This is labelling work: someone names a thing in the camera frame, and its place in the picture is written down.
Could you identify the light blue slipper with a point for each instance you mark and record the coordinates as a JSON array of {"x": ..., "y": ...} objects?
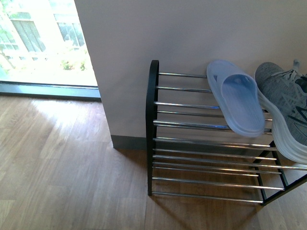
[{"x": 236, "y": 93}]

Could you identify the grey knit sneaker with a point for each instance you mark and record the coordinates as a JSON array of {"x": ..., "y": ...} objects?
[{"x": 283, "y": 93}]

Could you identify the black metal shoe rack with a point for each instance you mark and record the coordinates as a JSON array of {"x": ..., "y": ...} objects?
[{"x": 192, "y": 152}]

